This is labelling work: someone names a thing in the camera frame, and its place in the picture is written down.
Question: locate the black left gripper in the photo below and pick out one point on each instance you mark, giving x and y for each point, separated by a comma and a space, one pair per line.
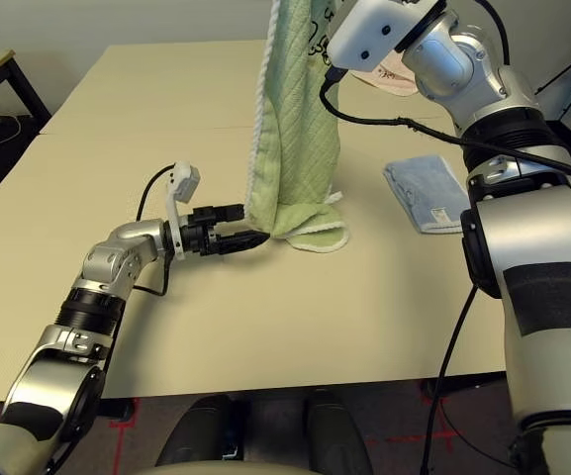
198, 232

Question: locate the green towel with swan print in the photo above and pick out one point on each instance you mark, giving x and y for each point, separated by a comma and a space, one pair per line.
295, 148

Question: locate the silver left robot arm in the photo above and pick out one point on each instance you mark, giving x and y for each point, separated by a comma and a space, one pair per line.
112, 257

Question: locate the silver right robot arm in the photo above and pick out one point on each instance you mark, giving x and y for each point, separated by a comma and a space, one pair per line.
527, 237

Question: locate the folded blue towel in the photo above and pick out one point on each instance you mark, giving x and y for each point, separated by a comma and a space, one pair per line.
428, 193

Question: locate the pink towel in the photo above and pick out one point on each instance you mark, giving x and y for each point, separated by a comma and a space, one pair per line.
394, 79

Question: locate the dark left robot leg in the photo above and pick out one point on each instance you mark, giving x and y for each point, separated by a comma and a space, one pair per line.
196, 435

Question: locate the dark robot leg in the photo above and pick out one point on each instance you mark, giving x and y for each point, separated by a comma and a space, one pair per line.
339, 435
196, 435

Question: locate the dark right robot leg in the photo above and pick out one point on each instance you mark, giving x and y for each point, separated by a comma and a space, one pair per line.
339, 435

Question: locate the beige robot torso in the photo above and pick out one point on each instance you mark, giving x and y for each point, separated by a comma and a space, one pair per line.
225, 469

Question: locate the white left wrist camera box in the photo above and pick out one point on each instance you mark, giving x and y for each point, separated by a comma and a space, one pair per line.
186, 183

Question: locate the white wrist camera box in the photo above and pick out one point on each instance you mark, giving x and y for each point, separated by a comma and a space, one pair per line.
369, 29
186, 183

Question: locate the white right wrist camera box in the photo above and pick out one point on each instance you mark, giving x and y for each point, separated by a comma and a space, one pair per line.
369, 29

